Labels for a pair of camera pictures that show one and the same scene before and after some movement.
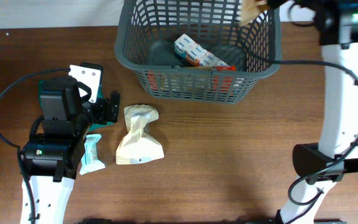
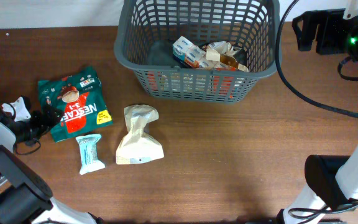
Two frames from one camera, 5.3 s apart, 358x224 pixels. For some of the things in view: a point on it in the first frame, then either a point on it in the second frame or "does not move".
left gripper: x=102 y=114 to x=46 y=124
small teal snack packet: x=90 y=162 does not move
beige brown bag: x=251 y=9 to x=223 y=53
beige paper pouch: x=137 y=146 does not move
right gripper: x=283 y=2 to x=329 y=22
